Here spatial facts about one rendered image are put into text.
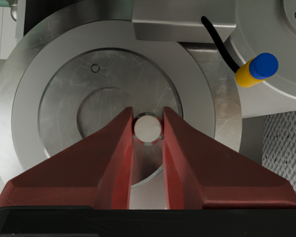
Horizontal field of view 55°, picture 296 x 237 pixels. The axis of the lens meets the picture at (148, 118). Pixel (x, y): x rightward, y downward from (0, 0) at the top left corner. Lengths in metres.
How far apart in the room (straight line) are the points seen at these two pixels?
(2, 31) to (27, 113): 3.21
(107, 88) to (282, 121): 0.27
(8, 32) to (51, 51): 3.17
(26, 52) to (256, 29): 0.14
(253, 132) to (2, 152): 0.42
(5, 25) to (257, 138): 3.08
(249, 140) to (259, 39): 0.35
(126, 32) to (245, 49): 0.07
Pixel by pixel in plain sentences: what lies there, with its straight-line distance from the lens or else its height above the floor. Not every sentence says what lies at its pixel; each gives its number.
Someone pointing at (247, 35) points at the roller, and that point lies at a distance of 0.19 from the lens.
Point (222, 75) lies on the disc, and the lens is 0.17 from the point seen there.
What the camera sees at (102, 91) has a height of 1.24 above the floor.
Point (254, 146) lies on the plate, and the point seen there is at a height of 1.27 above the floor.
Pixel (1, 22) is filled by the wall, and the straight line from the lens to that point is 3.41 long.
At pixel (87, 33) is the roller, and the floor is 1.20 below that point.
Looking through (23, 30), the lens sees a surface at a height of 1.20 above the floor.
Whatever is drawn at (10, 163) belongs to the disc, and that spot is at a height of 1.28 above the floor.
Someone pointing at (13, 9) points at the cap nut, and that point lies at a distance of 0.57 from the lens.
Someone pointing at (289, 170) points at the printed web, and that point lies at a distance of 0.36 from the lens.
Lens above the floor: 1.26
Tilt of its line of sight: 3 degrees down
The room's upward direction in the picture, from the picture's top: 177 degrees counter-clockwise
